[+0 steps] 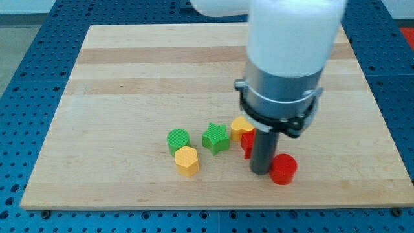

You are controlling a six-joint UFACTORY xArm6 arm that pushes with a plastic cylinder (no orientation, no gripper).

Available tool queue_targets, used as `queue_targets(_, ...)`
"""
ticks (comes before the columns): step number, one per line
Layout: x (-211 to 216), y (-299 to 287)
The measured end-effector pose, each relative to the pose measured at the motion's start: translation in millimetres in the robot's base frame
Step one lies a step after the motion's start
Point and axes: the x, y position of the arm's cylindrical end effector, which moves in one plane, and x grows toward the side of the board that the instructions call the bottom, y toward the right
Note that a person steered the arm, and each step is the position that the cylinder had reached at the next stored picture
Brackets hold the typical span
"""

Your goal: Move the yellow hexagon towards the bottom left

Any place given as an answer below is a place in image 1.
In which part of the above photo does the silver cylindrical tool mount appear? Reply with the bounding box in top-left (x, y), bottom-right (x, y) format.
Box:
top-left (234, 61), bottom-right (323, 138)

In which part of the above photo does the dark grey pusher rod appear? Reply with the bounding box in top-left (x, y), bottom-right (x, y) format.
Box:
top-left (250, 129), bottom-right (279, 175)

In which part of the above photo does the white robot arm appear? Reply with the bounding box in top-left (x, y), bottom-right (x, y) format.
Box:
top-left (190, 0), bottom-right (347, 175)

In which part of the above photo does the yellow hexagon block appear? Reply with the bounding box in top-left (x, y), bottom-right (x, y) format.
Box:
top-left (175, 146), bottom-right (199, 177)

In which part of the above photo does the red star block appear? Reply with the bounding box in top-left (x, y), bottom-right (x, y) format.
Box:
top-left (241, 129), bottom-right (256, 159)

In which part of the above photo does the red cylinder block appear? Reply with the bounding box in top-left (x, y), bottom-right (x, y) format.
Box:
top-left (269, 153), bottom-right (298, 185)

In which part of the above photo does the yellow heart block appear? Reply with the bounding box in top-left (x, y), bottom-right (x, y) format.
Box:
top-left (230, 116), bottom-right (254, 141)

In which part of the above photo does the green star block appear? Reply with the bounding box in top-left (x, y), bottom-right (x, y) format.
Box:
top-left (202, 122), bottom-right (230, 156)

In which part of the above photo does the green cylinder block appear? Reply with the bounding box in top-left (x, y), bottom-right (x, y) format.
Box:
top-left (166, 128), bottom-right (190, 157)

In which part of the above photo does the wooden board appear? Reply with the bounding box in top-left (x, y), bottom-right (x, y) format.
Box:
top-left (20, 23), bottom-right (413, 211)

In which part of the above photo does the blue perforated table frame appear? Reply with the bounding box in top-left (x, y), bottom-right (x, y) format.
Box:
top-left (1, 0), bottom-right (413, 232)

